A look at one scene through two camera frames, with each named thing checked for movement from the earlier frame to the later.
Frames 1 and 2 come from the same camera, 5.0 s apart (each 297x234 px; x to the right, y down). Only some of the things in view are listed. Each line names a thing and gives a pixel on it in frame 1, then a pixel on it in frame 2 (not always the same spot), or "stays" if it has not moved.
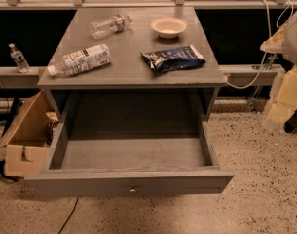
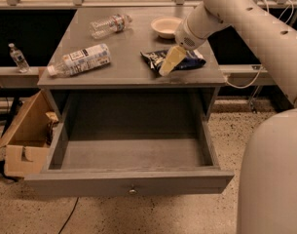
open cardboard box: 27,142 stays
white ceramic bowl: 168,26 stays
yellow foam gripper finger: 275,43 -> 176,54
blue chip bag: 174,58 stays
